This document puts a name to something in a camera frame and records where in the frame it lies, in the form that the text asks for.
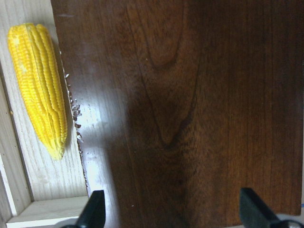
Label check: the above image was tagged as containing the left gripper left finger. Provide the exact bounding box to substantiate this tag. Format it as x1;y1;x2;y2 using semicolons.
75;190;105;228

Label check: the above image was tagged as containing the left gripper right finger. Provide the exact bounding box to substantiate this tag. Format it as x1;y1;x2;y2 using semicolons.
239;188;282;228

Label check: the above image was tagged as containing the wooden drawer with white handle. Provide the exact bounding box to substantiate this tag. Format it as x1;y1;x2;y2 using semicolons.
0;0;87;228

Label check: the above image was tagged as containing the yellow corn cob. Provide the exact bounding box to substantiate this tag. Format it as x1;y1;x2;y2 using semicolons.
7;23;67;160

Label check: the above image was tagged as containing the dark wooden drawer cabinet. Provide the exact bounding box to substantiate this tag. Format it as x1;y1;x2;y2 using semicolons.
51;0;304;228

